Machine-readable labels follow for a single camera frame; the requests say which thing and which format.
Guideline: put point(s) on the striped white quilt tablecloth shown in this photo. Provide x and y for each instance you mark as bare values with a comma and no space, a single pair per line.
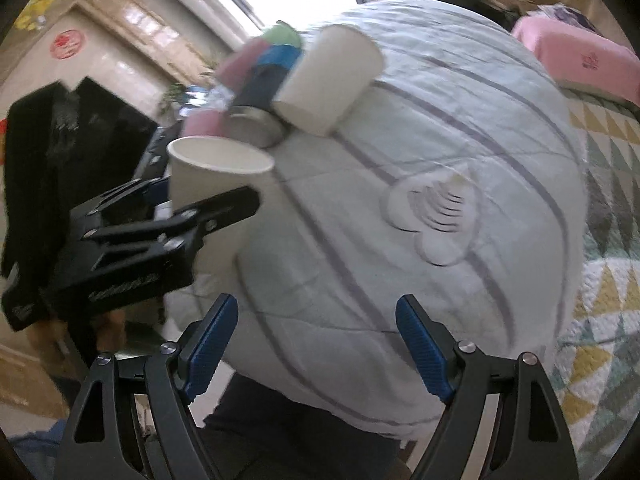
457,178

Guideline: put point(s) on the red round wall sticker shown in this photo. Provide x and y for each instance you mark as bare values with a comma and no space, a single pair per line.
67,44

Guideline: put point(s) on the triangle patterned sofa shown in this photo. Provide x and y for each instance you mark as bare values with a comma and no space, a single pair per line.
596,371

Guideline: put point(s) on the yellow flower decoration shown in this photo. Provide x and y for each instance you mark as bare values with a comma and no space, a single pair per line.
33,16

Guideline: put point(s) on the purple white pillow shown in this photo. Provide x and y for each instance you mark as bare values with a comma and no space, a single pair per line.
566,14

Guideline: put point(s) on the pink small cup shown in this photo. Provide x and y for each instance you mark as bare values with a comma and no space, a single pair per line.
204,123

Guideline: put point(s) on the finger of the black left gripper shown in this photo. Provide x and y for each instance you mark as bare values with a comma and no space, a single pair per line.
192,222
130,202

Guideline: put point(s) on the blue black metal can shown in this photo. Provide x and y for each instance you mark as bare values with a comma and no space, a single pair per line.
251,117

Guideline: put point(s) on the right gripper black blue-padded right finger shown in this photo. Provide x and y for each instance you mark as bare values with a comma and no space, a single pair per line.
530,439

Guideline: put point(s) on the black television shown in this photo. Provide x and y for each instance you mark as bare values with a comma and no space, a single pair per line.
61,148

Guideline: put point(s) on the pink towel on armrest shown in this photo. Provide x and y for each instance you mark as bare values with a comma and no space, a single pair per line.
577,56

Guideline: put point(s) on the white paper cup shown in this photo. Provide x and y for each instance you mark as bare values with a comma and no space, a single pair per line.
328,79
205,166

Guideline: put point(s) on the pink green cylindrical canister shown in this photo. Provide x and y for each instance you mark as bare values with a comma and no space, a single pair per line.
233,71

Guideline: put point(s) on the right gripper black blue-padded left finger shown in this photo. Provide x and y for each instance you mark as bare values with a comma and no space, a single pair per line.
131,419

